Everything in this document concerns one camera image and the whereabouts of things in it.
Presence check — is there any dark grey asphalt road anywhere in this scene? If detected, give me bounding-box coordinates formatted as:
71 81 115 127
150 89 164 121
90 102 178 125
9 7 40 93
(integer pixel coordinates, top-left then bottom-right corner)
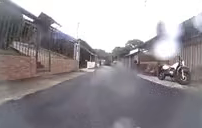
0 64 202 128

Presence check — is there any utility pole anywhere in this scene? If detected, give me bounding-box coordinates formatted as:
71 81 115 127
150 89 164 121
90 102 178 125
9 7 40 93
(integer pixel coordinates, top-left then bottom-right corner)
75 22 81 42

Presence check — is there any vehicle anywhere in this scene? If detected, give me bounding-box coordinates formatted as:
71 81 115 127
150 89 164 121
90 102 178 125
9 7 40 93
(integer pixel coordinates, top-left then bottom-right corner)
103 54 114 66

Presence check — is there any building with corrugated wall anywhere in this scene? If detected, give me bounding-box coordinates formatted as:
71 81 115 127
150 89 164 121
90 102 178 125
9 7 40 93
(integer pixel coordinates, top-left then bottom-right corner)
178 8 202 82

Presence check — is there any long building with dark grilles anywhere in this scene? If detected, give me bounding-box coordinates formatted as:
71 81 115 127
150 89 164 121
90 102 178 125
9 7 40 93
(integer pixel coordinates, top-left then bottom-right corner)
76 39 99 70

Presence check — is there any row of trees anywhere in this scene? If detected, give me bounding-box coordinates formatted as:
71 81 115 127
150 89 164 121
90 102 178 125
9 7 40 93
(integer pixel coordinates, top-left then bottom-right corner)
93 38 145 63

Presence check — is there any white and black motorcycle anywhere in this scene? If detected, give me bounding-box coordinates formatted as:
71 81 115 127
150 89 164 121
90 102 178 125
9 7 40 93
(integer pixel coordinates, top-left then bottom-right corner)
156 56 192 86

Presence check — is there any house with metal railing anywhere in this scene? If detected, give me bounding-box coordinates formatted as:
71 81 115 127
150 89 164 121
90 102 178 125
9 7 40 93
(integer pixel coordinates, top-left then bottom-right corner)
0 0 81 73

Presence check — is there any red brick wall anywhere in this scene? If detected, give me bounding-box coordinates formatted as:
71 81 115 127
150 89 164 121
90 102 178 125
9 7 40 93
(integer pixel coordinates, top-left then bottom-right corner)
0 49 80 84

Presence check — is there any pale concrete pavement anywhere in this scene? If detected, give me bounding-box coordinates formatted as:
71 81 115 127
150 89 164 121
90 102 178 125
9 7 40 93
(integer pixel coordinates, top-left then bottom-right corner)
0 68 90 110
137 73 202 93

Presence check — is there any building with white roof edge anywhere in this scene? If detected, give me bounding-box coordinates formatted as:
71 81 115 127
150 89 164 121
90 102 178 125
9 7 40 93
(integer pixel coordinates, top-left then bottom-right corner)
123 48 141 70

